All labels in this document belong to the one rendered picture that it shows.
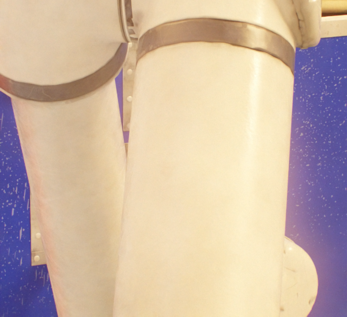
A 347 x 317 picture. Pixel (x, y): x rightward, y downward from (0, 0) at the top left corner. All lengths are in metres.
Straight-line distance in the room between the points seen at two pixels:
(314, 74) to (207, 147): 0.87
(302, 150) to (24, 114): 0.71
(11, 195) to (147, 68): 0.70
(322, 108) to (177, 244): 0.92
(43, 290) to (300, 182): 0.34
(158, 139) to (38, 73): 0.17
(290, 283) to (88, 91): 0.39
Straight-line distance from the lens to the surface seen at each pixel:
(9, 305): 2.07
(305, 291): 1.79
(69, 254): 1.65
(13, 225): 2.04
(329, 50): 2.17
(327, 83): 2.18
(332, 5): 2.28
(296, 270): 1.78
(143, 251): 1.29
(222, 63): 1.32
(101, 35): 1.41
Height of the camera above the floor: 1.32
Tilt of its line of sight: 13 degrees down
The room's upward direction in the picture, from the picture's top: straight up
